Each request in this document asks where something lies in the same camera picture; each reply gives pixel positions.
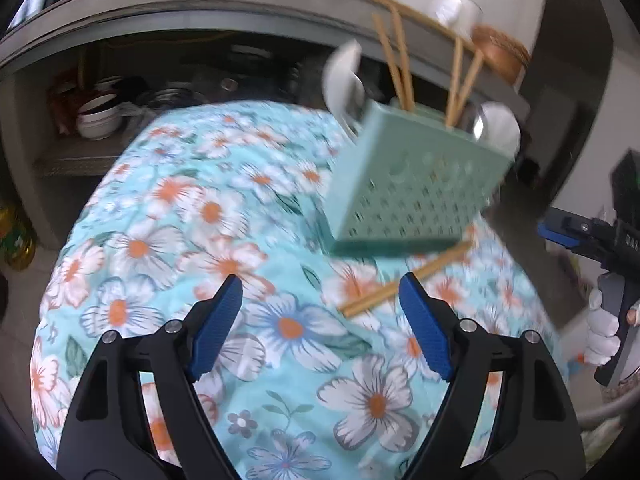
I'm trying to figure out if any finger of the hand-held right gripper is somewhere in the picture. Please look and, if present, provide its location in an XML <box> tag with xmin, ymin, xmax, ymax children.
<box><xmin>537</xmin><ymin>211</ymin><xmax>604</xmax><ymax>259</ymax></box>

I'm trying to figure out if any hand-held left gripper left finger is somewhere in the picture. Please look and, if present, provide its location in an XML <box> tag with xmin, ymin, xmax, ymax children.
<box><xmin>55</xmin><ymin>274</ymin><xmax>244</xmax><ymax>480</ymax></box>

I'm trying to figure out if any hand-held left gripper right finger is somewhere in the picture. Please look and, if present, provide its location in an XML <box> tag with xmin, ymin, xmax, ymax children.
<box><xmin>398</xmin><ymin>272</ymin><xmax>587</xmax><ymax>480</ymax></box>

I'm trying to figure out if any large metal spoon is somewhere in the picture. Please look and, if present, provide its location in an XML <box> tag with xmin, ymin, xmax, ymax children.
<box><xmin>467</xmin><ymin>102</ymin><xmax>523</xmax><ymax>158</ymax></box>

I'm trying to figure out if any green perforated utensil holder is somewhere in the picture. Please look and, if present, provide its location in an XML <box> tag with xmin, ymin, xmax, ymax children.
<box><xmin>325</xmin><ymin>97</ymin><xmax>516</xmax><ymax>257</ymax></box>

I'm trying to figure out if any person's right hand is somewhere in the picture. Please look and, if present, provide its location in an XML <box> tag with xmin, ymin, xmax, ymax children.
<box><xmin>581</xmin><ymin>287</ymin><xmax>623</xmax><ymax>368</ymax></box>

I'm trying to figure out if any floral blue quilt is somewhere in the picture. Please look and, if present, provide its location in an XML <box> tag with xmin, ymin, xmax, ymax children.
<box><xmin>27</xmin><ymin>100</ymin><xmax>571</xmax><ymax>480</ymax></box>

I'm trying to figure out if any grey pipe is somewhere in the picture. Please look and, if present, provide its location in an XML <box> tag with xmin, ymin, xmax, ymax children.
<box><xmin>577</xmin><ymin>360</ymin><xmax>640</xmax><ymax>426</ymax></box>

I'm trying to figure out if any green shaggy rug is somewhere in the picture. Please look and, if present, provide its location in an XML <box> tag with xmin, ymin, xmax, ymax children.
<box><xmin>582</xmin><ymin>410</ymin><xmax>640</xmax><ymax>476</ymax></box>

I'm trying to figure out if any cooking oil bottle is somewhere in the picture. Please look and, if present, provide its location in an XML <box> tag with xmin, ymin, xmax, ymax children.
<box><xmin>0</xmin><ymin>200</ymin><xmax>37</xmax><ymax>273</ymax></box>

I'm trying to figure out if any steel basin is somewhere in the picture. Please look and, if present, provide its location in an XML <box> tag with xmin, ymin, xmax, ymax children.
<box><xmin>132</xmin><ymin>87</ymin><xmax>208</xmax><ymax>116</ymax></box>

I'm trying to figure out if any stack of white bowls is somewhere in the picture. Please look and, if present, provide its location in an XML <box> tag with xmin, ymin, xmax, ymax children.
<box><xmin>75</xmin><ymin>95</ymin><xmax>123</xmax><ymax>141</ymax></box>

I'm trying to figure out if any red plastic bag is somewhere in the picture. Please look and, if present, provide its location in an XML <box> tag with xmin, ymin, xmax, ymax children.
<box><xmin>50</xmin><ymin>70</ymin><xmax>86</xmax><ymax>133</ymax></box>

